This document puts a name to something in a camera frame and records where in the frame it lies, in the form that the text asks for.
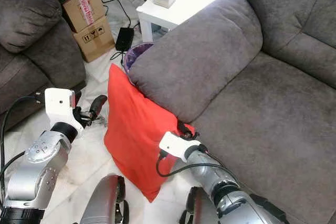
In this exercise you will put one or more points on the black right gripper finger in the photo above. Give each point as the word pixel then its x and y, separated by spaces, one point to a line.
pixel 180 125

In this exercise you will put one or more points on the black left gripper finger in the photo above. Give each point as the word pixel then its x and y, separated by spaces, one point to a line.
pixel 98 104

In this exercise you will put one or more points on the red pillow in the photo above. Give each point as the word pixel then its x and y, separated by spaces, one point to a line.
pixel 136 129

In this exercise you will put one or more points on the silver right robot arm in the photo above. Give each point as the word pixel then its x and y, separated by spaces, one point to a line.
pixel 228 188

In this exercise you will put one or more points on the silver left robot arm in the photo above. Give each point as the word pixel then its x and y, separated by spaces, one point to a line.
pixel 37 169

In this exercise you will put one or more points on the grey fabric sofa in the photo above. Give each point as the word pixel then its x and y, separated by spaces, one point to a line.
pixel 268 103

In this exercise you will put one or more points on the purple waste bin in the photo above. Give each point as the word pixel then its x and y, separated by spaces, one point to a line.
pixel 135 54

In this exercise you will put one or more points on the cardboard box with black symbols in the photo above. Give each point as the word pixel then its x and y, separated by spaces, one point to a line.
pixel 95 40

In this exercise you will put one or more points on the black power adapter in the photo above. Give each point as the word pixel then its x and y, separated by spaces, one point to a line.
pixel 125 38

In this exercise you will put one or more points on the silver left robot leg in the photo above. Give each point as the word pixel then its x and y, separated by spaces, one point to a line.
pixel 104 199

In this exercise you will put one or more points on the cardboard box with red tape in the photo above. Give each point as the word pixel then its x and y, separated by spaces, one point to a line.
pixel 76 10

